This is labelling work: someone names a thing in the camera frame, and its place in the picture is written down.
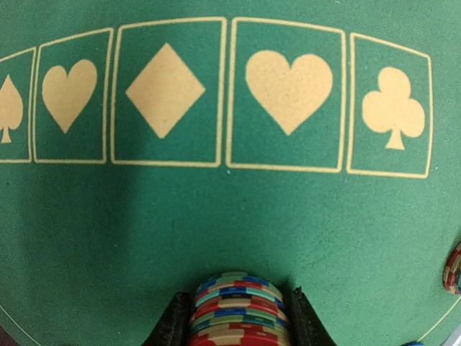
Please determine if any round green poker mat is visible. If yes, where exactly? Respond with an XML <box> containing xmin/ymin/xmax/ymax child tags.
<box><xmin>1</xmin><ymin>1</ymin><xmax>460</xmax><ymax>345</ymax></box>

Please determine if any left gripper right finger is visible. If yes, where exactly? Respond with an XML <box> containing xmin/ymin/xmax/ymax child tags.
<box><xmin>286</xmin><ymin>287</ymin><xmax>336</xmax><ymax>346</ymax></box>

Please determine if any poker chip stack front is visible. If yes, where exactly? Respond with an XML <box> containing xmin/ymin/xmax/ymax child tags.
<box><xmin>442</xmin><ymin>244</ymin><xmax>461</xmax><ymax>296</ymax></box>

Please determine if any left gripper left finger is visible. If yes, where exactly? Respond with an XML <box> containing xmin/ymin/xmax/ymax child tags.
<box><xmin>142</xmin><ymin>291</ymin><xmax>191</xmax><ymax>346</ymax></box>

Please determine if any poker chip stack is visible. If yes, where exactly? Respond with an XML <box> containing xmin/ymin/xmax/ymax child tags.
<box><xmin>442</xmin><ymin>244</ymin><xmax>461</xmax><ymax>296</ymax></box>
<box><xmin>187</xmin><ymin>272</ymin><xmax>292</xmax><ymax>346</ymax></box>

